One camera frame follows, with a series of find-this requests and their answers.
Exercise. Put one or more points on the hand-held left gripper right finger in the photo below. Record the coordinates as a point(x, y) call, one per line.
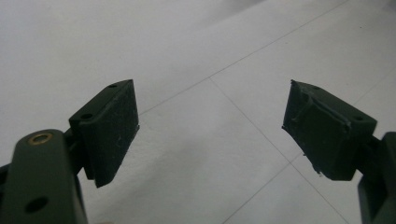
point(323, 137)

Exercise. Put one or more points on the white table cover sheet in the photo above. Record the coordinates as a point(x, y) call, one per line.
point(199, 46)

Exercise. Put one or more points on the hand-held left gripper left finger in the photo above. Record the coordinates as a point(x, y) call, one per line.
point(107, 133)

